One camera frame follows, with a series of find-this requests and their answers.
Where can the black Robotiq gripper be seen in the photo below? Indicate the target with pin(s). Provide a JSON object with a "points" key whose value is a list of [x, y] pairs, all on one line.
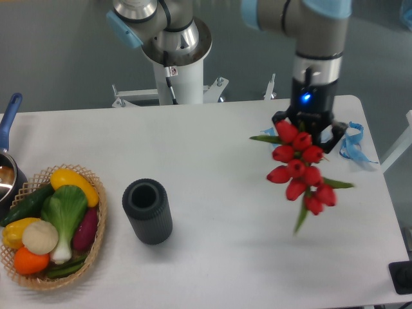
{"points": [[312, 105]]}

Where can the red tulip bouquet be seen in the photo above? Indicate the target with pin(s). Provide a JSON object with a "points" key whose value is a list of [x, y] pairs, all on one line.
{"points": [[299, 156]]}

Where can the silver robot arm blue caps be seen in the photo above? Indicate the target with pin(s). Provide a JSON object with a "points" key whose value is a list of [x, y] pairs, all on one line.
{"points": [[176, 42]]}

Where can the blue ribbon strip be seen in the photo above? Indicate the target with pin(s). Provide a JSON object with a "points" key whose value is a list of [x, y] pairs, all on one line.
{"points": [[270, 132]]}

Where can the black device at edge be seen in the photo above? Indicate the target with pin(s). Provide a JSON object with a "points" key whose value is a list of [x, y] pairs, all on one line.
{"points": [[401, 276]]}

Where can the dark grey ribbed vase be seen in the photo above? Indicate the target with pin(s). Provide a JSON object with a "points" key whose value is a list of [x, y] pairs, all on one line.
{"points": [[146, 205]]}

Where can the purple sweet potato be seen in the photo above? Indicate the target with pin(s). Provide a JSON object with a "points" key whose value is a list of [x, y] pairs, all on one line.
{"points": [[85, 234]]}

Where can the yellow squash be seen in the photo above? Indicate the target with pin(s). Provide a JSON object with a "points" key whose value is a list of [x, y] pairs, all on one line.
{"points": [[64, 176]]}

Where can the green bok choy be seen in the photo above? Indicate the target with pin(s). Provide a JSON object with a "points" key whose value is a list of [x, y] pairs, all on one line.
{"points": [[64, 209]]}

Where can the dark green cucumber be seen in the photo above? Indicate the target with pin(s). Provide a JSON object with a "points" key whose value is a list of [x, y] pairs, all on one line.
{"points": [[30, 206]]}

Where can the green bean pods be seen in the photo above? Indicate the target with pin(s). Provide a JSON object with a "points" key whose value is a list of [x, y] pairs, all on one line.
{"points": [[66, 269]]}

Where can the cream garlic bulb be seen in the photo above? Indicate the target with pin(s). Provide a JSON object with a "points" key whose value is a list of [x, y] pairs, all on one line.
{"points": [[40, 237]]}

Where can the woven wicker basket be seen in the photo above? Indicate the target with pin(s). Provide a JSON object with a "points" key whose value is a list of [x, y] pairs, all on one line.
{"points": [[39, 281]]}

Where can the orange fruit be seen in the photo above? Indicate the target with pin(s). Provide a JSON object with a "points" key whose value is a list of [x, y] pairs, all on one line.
{"points": [[27, 263]]}

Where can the yellow bell pepper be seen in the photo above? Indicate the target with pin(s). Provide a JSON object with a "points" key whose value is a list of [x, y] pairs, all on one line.
{"points": [[13, 232]]}

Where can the metal base bracket right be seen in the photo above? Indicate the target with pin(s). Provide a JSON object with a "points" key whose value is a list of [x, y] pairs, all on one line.
{"points": [[214, 92]]}

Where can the metal base bracket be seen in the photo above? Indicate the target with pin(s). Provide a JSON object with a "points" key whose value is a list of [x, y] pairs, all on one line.
{"points": [[134, 98], [214, 92]]}

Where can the white frame post right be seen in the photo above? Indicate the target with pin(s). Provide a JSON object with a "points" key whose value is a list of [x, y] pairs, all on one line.
{"points": [[402, 143]]}

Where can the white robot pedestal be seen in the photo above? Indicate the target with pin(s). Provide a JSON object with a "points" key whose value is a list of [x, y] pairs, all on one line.
{"points": [[186, 81]]}

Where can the metal base bracket left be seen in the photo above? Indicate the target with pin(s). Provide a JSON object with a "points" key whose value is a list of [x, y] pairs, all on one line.
{"points": [[134, 98]]}

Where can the blue handled saucepan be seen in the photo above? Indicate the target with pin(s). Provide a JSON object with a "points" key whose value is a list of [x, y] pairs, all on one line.
{"points": [[12, 178]]}

